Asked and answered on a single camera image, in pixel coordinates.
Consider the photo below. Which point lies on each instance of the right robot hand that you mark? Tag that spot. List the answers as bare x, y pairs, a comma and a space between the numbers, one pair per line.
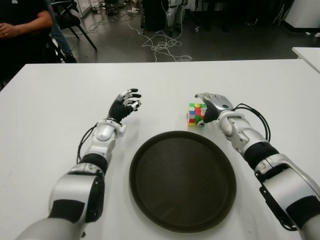
220, 105

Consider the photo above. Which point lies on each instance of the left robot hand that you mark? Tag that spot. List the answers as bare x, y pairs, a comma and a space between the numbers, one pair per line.
120, 107

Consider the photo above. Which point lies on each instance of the multicoloured Rubik's cube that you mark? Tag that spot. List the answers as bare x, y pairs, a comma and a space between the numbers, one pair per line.
196, 115

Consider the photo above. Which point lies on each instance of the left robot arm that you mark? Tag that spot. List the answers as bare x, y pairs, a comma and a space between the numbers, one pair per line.
75, 190

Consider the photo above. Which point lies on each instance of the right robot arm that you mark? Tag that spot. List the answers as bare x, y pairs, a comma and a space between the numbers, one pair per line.
275, 180

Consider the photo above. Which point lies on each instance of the dark round plate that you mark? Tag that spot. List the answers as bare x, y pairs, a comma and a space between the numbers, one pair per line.
182, 185

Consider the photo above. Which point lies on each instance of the black cabinet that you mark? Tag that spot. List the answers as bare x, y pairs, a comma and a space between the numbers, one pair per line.
153, 15

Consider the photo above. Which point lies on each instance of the black chair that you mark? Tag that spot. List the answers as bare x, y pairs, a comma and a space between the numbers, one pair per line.
71, 21

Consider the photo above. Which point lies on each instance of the white side table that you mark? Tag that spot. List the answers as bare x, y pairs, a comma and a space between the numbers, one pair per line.
310, 56

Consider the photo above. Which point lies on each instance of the white display cabinet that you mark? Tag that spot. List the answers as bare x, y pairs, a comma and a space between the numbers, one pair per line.
82, 7

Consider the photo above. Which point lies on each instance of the white scrap of paper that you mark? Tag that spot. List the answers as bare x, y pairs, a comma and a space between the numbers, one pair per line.
307, 33

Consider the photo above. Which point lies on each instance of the seated person in black shirt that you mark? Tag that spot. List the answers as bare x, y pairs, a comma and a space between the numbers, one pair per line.
20, 15

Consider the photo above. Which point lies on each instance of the black wheeled frame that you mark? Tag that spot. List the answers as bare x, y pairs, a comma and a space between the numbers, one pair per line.
207, 15

